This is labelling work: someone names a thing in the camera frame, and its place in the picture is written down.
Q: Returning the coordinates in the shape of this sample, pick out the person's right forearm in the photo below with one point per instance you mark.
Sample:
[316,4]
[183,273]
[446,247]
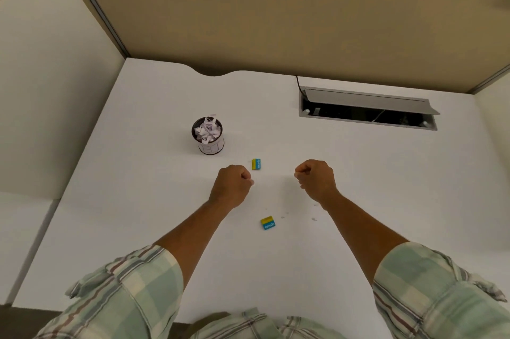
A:
[362,235]

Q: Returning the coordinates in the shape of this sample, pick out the person's left hand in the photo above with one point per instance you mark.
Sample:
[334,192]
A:
[231,187]

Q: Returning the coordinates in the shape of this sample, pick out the person's left forearm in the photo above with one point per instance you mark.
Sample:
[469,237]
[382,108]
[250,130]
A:
[191,239]

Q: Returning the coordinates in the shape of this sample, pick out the green plaid shirt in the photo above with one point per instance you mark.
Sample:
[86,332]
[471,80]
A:
[127,295]

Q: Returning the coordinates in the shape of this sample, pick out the white side divider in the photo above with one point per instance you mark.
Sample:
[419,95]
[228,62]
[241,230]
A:
[52,92]
[498,111]

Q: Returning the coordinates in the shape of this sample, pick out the white paper cup black inside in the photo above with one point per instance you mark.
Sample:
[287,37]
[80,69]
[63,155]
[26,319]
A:
[213,147]

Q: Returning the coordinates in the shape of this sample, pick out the small blue yellow box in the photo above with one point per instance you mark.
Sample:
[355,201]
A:
[256,164]
[268,223]

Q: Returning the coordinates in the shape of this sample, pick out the person's right hand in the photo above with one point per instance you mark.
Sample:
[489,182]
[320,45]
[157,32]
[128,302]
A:
[318,181]

